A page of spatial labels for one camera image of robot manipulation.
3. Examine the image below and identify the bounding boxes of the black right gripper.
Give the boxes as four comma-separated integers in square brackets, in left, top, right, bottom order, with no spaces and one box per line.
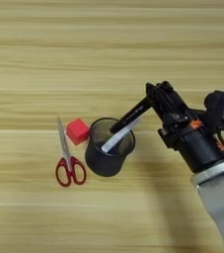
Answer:
[145,80,224,175]

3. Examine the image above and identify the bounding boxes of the black marker pen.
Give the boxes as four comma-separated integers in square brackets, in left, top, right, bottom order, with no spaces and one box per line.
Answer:
[109,96,154,135]

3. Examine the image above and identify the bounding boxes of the white pen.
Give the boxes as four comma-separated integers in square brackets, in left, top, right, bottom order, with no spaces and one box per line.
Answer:
[100,118,142,154]

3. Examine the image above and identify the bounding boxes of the black mesh pen cup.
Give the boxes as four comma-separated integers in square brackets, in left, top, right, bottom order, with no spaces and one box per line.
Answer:
[84,117,137,178]

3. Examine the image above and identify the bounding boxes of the small black box white label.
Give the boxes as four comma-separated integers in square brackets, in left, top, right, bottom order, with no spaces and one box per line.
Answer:
[202,89,224,134]

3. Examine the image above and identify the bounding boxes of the red cube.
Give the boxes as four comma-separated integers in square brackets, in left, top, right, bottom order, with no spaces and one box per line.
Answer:
[65,118,92,147]

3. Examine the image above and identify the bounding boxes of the red handled scissors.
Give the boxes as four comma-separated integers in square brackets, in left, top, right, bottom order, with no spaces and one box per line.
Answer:
[54,116,88,189]

